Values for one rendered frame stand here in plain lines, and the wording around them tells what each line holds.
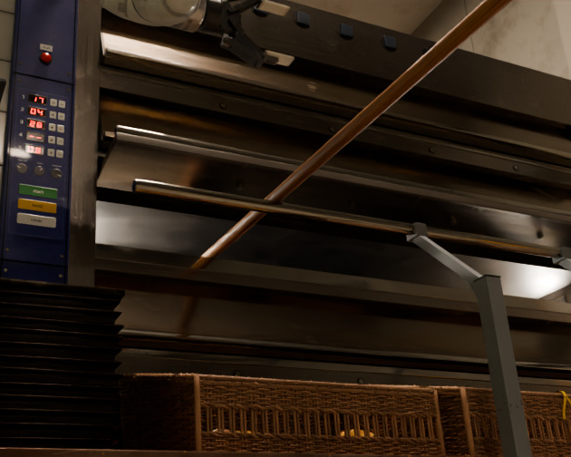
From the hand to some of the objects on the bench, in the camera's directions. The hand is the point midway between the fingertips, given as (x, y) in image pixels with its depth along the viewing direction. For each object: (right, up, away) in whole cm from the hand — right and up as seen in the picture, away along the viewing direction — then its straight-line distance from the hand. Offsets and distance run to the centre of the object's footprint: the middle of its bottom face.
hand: (285, 34), depth 192 cm
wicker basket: (-2, -96, -9) cm, 97 cm away
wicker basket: (+52, -103, +15) cm, 116 cm away
